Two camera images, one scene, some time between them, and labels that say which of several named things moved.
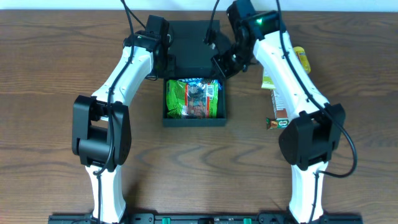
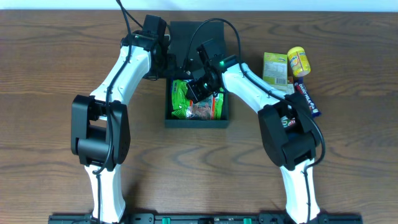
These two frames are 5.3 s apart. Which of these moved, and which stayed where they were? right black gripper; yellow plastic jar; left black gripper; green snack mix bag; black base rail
Moved: green snack mix bag; right black gripper
Stayed: yellow plastic jar; black base rail; left black gripper
